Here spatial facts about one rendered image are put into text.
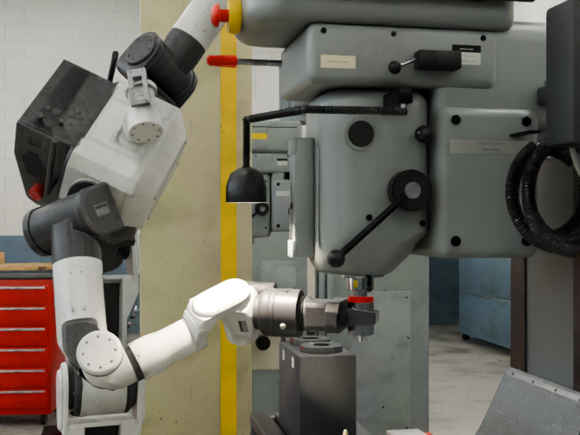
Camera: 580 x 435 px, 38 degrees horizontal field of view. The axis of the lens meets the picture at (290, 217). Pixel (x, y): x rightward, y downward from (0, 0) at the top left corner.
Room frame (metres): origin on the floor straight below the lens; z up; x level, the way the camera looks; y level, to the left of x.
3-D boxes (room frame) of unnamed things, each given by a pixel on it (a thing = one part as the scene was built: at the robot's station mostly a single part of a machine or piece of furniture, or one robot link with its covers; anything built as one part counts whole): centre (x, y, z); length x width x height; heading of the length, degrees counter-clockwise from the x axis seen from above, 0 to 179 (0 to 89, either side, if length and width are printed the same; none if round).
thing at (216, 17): (1.46, 0.12, 1.76); 0.04 x 0.03 x 0.04; 12
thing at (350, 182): (1.51, -0.13, 1.47); 0.21 x 0.19 x 0.32; 12
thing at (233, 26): (1.46, 0.10, 1.76); 0.06 x 0.02 x 0.06; 12
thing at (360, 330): (1.51, -0.13, 1.23); 0.05 x 0.05 x 0.06
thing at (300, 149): (1.49, -0.02, 1.45); 0.04 x 0.04 x 0.21; 12
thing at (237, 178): (1.46, 0.08, 1.47); 0.07 x 0.07 x 0.06
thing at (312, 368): (1.82, -0.05, 1.04); 0.22 x 0.12 x 0.20; 12
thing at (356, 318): (1.48, -0.12, 1.23); 0.06 x 0.02 x 0.03; 77
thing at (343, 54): (1.52, -0.17, 1.68); 0.34 x 0.24 x 0.10; 102
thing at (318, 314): (1.53, -0.04, 1.23); 0.13 x 0.12 x 0.10; 167
